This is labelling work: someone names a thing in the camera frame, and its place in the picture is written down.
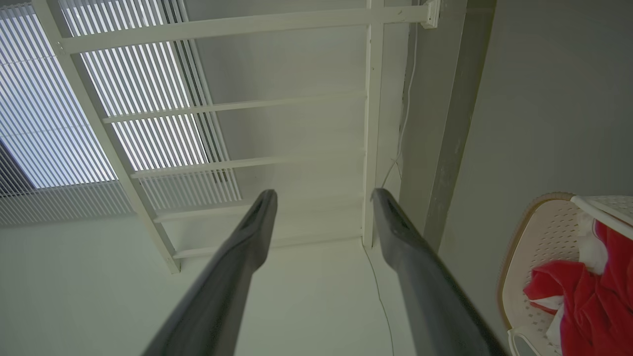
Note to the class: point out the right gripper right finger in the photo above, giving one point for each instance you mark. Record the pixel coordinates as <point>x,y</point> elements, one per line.
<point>425,287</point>

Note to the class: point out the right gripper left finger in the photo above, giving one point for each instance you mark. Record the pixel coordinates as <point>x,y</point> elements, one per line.
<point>232,277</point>

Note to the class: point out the white plastic laundry basket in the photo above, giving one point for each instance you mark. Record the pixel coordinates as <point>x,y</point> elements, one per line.
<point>544,237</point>

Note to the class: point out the red garment with white stripes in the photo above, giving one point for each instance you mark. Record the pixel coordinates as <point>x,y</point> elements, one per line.
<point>593,306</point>

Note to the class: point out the white window blinds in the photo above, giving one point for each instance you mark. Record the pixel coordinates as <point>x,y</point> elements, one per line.
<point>39,123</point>

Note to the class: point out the white wooden railing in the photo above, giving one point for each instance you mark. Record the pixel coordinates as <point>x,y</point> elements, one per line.
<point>222,25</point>

